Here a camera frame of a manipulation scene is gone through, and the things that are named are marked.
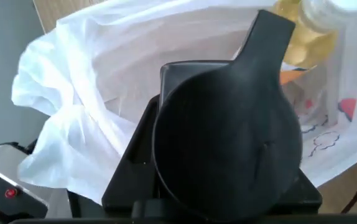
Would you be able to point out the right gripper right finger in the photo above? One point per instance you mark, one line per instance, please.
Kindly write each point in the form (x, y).
(306, 199)

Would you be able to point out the yellow drink bottle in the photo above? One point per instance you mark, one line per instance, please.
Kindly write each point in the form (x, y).
(309, 40)

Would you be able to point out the white plastic shopping bag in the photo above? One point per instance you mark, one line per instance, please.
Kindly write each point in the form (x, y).
(104, 77)

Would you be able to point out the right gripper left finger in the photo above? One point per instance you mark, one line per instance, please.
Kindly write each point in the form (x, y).
(125, 183)

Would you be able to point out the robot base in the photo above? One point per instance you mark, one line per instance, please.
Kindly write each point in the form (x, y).
(7, 186)

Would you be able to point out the orange pack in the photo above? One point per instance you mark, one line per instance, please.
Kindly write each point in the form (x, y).
(290, 76)

